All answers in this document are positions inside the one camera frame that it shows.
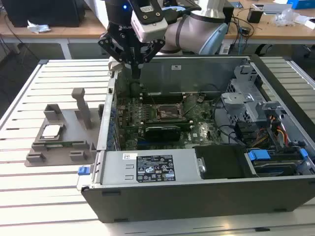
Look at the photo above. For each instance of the black open PC case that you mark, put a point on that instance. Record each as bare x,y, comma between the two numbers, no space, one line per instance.
197,201

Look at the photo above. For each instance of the metal drive cage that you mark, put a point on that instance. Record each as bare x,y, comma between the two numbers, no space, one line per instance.
246,108

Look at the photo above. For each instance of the white sticker on case wall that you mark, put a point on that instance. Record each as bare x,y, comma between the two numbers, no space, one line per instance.
176,67

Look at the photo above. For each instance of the white small carton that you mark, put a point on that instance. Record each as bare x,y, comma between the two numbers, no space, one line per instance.
306,21

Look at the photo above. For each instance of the thin metal locking lever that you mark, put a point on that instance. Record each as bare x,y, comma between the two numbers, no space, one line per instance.
153,99

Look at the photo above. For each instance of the black label sticker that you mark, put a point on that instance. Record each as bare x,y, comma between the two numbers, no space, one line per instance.
155,168

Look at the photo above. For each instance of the clear plastic bag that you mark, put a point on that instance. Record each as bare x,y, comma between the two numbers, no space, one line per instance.
285,17

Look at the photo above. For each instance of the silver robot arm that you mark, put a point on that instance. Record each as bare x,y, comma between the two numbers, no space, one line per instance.
187,29

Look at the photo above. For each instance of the small black box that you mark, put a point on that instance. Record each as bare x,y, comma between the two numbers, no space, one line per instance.
254,15

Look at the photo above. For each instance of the black round board part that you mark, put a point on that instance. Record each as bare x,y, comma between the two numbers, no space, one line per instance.
135,89

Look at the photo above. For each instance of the black RAM slot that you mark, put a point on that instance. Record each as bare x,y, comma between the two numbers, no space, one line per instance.
160,100
167,121
184,126
160,95

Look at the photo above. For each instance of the CPU socket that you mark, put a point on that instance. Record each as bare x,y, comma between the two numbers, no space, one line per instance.
169,113

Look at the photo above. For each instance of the black plastic shroud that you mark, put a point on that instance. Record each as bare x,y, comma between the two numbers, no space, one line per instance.
221,162

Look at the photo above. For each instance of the grey flat tray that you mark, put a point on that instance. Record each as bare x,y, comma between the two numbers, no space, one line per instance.
278,9

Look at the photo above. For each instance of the small white barcode sticker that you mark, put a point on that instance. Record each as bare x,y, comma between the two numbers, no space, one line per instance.
126,156

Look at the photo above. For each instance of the wooden desk with clutter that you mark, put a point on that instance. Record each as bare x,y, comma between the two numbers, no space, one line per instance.
270,32

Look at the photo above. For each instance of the blue disk carrier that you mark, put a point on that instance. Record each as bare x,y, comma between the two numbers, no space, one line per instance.
258,155

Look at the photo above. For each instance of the grey parts rack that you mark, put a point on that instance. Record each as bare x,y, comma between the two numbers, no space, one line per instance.
66,120

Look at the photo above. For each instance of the blue cardboard box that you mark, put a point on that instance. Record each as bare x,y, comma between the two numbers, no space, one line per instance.
302,3

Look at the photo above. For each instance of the dark hard disk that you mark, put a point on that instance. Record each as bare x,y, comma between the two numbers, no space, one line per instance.
275,168

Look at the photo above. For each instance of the blue case latch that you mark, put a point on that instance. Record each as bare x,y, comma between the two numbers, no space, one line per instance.
83,171

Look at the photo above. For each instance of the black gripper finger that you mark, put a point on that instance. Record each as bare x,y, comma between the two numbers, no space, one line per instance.
152,50
115,49

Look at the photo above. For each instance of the black graphics card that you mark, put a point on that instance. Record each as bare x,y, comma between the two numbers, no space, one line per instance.
162,134

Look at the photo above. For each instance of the green motherboard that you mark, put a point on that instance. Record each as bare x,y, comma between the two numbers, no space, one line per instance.
197,127

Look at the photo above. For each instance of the silver CPU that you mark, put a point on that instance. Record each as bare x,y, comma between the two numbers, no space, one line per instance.
51,131

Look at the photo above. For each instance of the black connector block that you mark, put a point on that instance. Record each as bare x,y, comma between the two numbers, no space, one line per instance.
243,130

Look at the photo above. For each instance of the grey power supply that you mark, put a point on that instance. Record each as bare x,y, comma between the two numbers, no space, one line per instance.
113,167

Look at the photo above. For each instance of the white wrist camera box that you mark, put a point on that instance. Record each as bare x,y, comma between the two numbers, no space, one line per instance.
150,27

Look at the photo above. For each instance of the black computer tower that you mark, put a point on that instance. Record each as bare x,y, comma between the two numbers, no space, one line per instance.
44,12

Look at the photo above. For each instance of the crumpled white paper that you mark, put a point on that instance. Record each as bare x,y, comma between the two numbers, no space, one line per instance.
37,27

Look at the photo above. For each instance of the wooden desk with white frame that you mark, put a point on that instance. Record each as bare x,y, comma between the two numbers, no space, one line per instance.
73,32

